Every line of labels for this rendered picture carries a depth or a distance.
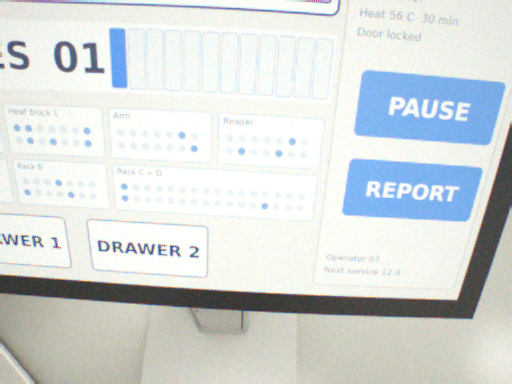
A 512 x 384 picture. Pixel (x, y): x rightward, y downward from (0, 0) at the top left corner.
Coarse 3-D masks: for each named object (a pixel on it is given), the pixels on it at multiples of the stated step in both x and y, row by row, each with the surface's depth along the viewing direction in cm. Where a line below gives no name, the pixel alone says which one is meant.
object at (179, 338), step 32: (160, 320) 122; (192, 320) 108; (224, 320) 101; (256, 320) 122; (288, 320) 124; (160, 352) 118; (192, 352) 118; (224, 352) 118; (256, 352) 118; (288, 352) 119
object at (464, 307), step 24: (504, 144) 28; (504, 168) 28; (504, 192) 29; (504, 216) 30; (480, 240) 31; (480, 264) 31; (0, 288) 33; (24, 288) 33; (48, 288) 33; (72, 288) 33; (96, 288) 33; (120, 288) 33; (144, 288) 33; (168, 288) 32; (480, 288) 32; (288, 312) 33; (312, 312) 33; (336, 312) 33; (360, 312) 33; (384, 312) 33; (408, 312) 33; (432, 312) 33; (456, 312) 33
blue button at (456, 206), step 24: (360, 168) 28; (384, 168) 28; (408, 168) 28; (432, 168) 28; (456, 168) 28; (480, 168) 28; (360, 192) 29; (384, 192) 29; (408, 192) 29; (432, 192) 29; (456, 192) 29; (360, 216) 30; (384, 216) 30; (408, 216) 30; (432, 216) 30; (456, 216) 30
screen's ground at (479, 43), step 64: (384, 0) 24; (448, 0) 24; (0, 64) 26; (384, 64) 26; (448, 64) 26; (320, 192) 29; (256, 256) 31; (320, 256) 31; (384, 256) 31; (448, 256) 31
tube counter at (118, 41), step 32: (64, 32) 25; (96, 32) 25; (128, 32) 25; (160, 32) 25; (192, 32) 25; (224, 32) 25; (256, 32) 25; (288, 32) 25; (64, 64) 26; (96, 64) 26; (128, 64) 26; (160, 64) 26; (192, 64) 26; (224, 64) 26; (256, 64) 26; (288, 64) 26; (320, 64) 26; (224, 96) 26; (256, 96) 26; (288, 96) 26; (320, 96) 26
